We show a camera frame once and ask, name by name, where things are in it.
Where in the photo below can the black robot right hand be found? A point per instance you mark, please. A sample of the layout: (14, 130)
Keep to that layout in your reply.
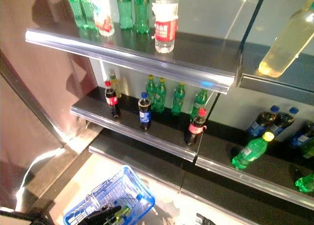
(203, 221)

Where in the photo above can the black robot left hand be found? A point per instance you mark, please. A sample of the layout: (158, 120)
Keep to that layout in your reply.
(98, 218)

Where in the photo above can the blue plastic shopping basket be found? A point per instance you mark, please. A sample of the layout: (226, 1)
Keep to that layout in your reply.
(137, 185)

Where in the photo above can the cola bottle red cap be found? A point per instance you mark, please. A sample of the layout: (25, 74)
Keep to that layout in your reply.
(195, 129)
(112, 102)

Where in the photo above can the small yellow tea bottle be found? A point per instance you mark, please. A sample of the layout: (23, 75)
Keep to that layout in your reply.
(116, 87)

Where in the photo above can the large yellow tea bottle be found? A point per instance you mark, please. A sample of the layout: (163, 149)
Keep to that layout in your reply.
(287, 48)

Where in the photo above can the clear water bottle red label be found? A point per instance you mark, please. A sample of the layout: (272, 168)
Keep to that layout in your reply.
(164, 26)

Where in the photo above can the clear bottle red blue label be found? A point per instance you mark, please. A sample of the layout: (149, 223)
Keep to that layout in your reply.
(103, 16)

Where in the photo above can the black shelf upright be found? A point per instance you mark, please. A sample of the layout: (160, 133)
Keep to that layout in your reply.
(252, 18)

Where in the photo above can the black shelf board clear rail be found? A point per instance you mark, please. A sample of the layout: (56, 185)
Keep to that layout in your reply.
(269, 87)
(122, 56)
(245, 176)
(159, 141)

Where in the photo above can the black metal frame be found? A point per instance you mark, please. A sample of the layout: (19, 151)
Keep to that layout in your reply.
(24, 216)

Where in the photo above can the dark wall post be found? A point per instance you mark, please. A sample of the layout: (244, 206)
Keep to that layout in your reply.
(29, 104)

